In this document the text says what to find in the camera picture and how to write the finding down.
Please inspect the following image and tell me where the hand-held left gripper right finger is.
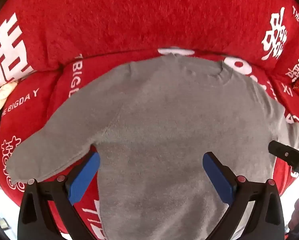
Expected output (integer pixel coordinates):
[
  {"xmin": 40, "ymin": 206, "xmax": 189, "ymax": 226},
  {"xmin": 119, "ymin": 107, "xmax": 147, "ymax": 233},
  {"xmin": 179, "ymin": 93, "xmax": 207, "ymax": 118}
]
[{"xmin": 203, "ymin": 151, "xmax": 286, "ymax": 240}]

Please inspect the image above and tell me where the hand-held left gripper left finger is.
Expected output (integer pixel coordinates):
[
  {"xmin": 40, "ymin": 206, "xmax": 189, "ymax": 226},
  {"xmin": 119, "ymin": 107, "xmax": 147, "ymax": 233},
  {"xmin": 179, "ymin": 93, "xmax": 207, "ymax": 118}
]
[{"xmin": 18, "ymin": 151, "xmax": 101, "ymax": 240}]

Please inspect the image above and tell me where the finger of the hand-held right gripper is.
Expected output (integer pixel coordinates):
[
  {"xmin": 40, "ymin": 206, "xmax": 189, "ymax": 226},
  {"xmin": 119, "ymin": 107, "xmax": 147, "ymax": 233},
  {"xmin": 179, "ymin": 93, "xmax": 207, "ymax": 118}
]
[{"xmin": 268, "ymin": 140, "xmax": 299, "ymax": 178}]

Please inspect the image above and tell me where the grey fleece sweater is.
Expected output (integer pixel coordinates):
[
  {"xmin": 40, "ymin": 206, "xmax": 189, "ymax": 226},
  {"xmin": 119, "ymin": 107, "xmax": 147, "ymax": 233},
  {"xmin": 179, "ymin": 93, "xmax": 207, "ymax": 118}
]
[{"xmin": 6, "ymin": 54, "xmax": 299, "ymax": 240}]

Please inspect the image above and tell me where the red printed bed sheet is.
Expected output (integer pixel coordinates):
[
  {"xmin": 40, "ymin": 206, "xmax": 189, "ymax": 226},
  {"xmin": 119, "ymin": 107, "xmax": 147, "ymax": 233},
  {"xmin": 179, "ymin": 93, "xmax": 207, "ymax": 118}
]
[{"xmin": 0, "ymin": 47, "xmax": 299, "ymax": 240}]

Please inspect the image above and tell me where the red printed folded quilt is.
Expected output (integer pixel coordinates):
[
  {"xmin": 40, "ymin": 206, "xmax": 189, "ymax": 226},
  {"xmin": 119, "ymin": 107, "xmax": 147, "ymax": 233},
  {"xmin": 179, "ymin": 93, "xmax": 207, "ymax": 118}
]
[{"xmin": 0, "ymin": 0, "xmax": 299, "ymax": 90}]

